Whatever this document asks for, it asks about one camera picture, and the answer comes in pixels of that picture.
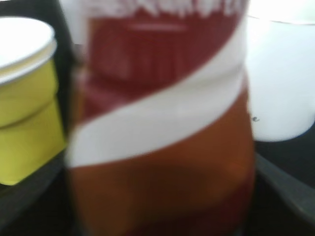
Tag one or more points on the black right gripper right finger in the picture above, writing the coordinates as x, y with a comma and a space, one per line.
281, 205

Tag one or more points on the yellow paper cup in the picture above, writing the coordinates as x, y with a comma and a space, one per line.
31, 129

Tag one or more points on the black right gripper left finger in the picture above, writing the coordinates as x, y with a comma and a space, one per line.
38, 205

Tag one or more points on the white ceramic mug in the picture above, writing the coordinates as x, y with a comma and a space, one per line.
281, 68

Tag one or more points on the Nescafe coffee bottle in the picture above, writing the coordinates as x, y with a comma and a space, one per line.
161, 140

